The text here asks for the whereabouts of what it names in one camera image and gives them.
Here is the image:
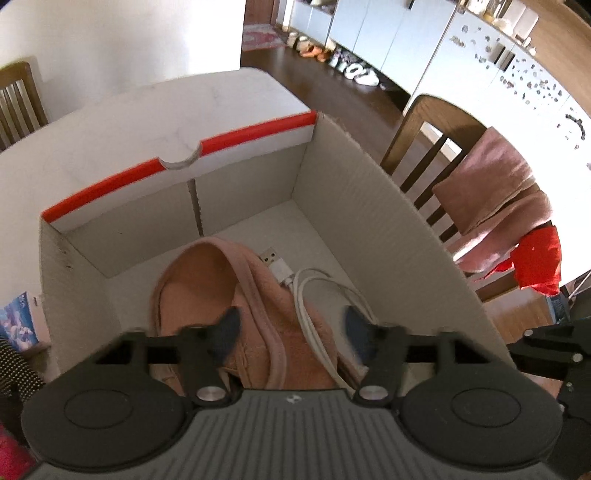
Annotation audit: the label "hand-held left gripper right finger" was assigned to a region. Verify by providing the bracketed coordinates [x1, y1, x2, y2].
[344, 305, 491, 408]

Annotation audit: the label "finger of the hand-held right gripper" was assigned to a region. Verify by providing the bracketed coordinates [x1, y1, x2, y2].
[505, 342, 591, 386]
[523, 318, 591, 355]

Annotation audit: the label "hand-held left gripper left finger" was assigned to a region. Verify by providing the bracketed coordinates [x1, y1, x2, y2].
[95, 307, 242, 408]

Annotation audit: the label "white USB cable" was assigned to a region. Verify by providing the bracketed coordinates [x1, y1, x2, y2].
[257, 248, 382, 391]

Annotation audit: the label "red cardboard box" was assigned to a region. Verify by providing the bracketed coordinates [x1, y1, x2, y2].
[39, 110, 518, 384]

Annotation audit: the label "pink plush strawberry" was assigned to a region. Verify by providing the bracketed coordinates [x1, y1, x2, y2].
[0, 422, 40, 480]

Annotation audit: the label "red garment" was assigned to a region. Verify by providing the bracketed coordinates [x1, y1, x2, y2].
[489, 226, 564, 296]

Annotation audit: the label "pink fringed scarf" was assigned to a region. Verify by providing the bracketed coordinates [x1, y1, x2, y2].
[431, 127, 555, 280]

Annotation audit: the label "blue photo card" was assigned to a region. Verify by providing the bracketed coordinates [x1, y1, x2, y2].
[0, 291, 41, 354]

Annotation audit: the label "wooden slat-back chair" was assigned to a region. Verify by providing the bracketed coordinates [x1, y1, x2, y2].
[0, 61, 49, 152]
[379, 93, 561, 301]

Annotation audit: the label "row of shoes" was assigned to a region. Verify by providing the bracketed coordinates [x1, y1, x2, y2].
[286, 32, 382, 88]

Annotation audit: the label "patterned red rug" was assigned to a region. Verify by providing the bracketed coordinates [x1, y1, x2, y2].
[240, 23, 294, 52]

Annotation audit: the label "white canisters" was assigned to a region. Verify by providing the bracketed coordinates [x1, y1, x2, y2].
[508, 4, 539, 38]

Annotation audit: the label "brown door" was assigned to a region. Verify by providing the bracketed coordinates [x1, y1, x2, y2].
[244, 0, 280, 26]

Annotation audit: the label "white wall cabinet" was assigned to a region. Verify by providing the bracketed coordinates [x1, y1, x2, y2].
[274, 0, 591, 153]

